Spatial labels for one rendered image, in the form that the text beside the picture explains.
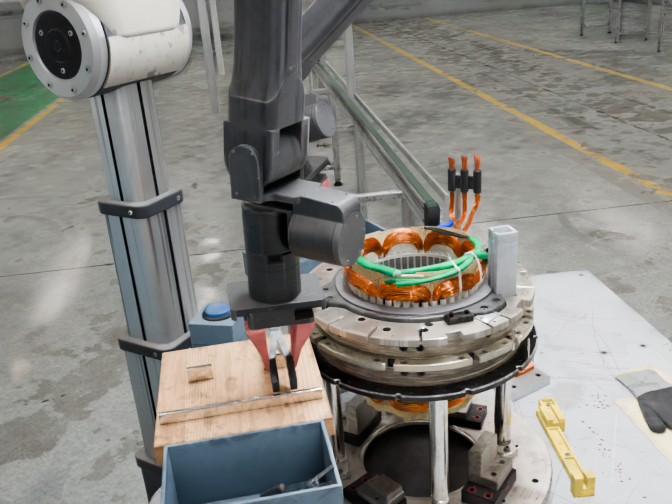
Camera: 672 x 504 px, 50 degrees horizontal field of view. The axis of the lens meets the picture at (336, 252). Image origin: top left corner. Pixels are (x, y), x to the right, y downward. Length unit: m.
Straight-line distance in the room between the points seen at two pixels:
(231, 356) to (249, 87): 0.37
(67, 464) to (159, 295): 1.51
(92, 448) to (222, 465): 1.94
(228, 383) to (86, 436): 1.95
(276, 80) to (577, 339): 1.00
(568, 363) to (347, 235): 0.82
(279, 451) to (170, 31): 0.67
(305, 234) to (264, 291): 0.09
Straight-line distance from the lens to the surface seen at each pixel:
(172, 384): 0.89
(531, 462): 1.16
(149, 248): 1.22
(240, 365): 0.90
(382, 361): 0.89
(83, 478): 2.61
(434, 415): 0.95
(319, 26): 1.10
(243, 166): 0.70
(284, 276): 0.75
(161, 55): 1.17
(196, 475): 0.81
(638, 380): 1.40
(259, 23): 0.68
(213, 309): 1.10
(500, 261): 0.94
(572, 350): 1.48
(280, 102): 0.68
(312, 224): 0.70
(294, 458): 0.81
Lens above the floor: 1.52
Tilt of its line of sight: 22 degrees down
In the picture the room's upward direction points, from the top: 4 degrees counter-clockwise
